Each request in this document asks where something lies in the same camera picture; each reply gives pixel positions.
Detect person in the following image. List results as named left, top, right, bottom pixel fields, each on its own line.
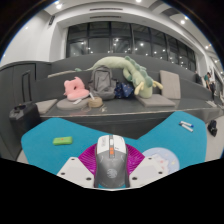
left=203, top=71, right=218, bottom=98
left=194, top=70, right=203, bottom=85

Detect black suitcase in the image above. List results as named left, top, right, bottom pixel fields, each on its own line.
left=8, top=69, right=43, bottom=141

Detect green dragon plush toy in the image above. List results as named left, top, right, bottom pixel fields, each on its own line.
left=74, top=55, right=165, bottom=100

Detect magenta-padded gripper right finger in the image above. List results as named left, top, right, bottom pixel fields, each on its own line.
left=124, top=143, right=168, bottom=188

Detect navy blue patterned bag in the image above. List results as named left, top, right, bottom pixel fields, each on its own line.
left=114, top=81, right=135, bottom=100

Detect green rectangular case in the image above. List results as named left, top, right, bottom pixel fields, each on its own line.
left=52, top=135, right=74, bottom=146

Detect round light blue mouse pad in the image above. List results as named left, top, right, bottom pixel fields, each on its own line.
left=141, top=147, right=181, bottom=174

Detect grey tiered bench seating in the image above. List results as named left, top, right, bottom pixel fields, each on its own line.
left=33, top=53, right=223, bottom=139

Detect upright grey square cushion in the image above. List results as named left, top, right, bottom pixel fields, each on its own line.
left=159, top=69, right=182, bottom=100

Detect ceiling lights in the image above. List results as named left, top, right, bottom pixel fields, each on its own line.
left=54, top=0, right=218, bottom=51

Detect tan woven coil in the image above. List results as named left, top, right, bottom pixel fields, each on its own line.
left=87, top=97, right=104, bottom=109

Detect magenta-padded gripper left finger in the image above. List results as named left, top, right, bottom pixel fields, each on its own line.
left=56, top=143, right=99, bottom=190

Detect grey and white computer mouse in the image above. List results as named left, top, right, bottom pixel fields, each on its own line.
left=93, top=134, right=130, bottom=190

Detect round grey seat cushion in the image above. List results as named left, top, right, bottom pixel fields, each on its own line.
left=55, top=97, right=92, bottom=112

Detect grey backpack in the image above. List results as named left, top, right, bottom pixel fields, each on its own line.
left=87, top=65, right=118, bottom=101

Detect flat grey square cushion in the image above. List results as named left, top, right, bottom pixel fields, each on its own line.
left=34, top=98, right=59, bottom=115
left=134, top=93, right=177, bottom=108

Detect black bag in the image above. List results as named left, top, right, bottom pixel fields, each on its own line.
left=207, top=119, right=219, bottom=138

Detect pink plush pillow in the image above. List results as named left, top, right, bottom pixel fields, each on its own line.
left=63, top=76, right=91, bottom=102

